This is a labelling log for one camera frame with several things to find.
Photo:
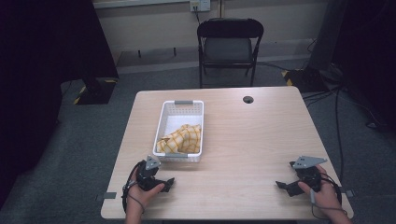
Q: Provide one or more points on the white plastic basket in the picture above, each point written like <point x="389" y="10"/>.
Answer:
<point x="183" y="109"/>

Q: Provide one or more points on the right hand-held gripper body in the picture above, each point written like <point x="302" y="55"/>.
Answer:
<point x="308" y="177"/>

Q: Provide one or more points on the yellow checked cloth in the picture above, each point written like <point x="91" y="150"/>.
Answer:
<point x="183" y="140"/>

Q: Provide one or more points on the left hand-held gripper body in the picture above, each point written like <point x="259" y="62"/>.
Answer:
<point x="146" y="179"/>

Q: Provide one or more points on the small black floor peg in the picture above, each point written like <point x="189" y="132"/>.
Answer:
<point x="139" y="53"/>

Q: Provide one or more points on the dark curtain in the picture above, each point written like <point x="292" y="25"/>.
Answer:
<point x="370" y="56"/>
<point x="37" y="77"/>

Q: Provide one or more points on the black stand base yellow stripes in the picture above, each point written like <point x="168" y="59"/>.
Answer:
<point x="303" y="79"/>
<point x="96" y="91"/>

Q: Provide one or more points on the person's left hand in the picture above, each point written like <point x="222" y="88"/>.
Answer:
<point x="137" y="196"/>

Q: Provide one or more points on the person's right hand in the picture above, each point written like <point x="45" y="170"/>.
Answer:
<point x="327" y="196"/>

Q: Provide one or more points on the black folding chair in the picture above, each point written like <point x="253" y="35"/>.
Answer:
<point x="229" y="46"/>

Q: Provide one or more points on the white wall socket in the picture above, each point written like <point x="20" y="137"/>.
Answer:
<point x="200" y="4"/>

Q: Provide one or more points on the grey table edge bracket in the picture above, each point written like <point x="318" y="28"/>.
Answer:
<point x="109" y="195"/>
<point x="349" y="193"/>

